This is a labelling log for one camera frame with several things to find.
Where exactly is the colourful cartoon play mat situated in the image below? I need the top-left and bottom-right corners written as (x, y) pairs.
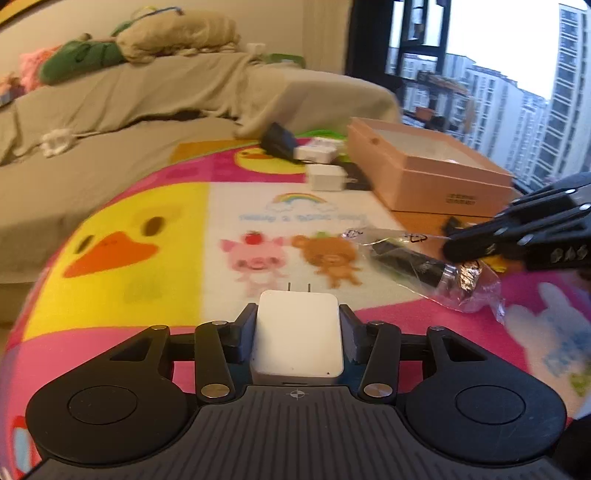
top-left (0, 131), bottom-right (591, 480)

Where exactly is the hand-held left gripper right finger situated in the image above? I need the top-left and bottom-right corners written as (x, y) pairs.
top-left (339, 303), bottom-right (490, 403)

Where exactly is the black window frame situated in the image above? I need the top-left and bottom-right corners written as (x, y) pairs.
top-left (344, 0), bottom-right (403, 109)

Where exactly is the sofa with beige cover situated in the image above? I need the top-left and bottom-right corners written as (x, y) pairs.
top-left (0, 46), bottom-right (402, 326)

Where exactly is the green box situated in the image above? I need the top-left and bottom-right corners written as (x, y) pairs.
top-left (264, 52), bottom-right (305, 66)

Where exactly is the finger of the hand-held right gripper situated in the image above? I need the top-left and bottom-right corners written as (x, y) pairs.
top-left (496, 172), bottom-right (591, 222)
top-left (443, 205), bottom-right (591, 265)

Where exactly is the white flat charger box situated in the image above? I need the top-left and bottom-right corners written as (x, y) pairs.
top-left (293, 137), bottom-right (345, 164)

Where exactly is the green plush toy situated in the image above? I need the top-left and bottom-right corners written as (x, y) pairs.
top-left (39, 39), bottom-right (126, 85)

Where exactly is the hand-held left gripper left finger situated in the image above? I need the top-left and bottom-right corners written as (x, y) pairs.
top-left (108, 302), bottom-right (258, 403)

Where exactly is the beige crumpled pillow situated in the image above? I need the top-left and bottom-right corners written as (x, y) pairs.
top-left (115, 14), bottom-right (242, 64)

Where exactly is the black balcony shelf rack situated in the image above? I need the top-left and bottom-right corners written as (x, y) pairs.
top-left (385, 0), bottom-right (476, 134)

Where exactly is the pink plush toy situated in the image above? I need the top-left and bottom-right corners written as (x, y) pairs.
top-left (18, 45), bottom-right (63, 92)

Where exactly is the white plug adapter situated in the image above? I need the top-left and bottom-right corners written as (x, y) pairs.
top-left (307, 164), bottom-right (358, 192)

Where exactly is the white square charger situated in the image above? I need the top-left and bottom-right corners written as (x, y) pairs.
top-left (249, 282), bottom-right (345, 386)

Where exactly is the clear bag with black tube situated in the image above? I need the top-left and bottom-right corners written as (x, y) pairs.
top-left (342, 226), bottom-right (506, 321)

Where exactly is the pink cardboard box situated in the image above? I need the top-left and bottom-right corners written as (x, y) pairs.
top-left (346, 116), bottom-right (515, 217)

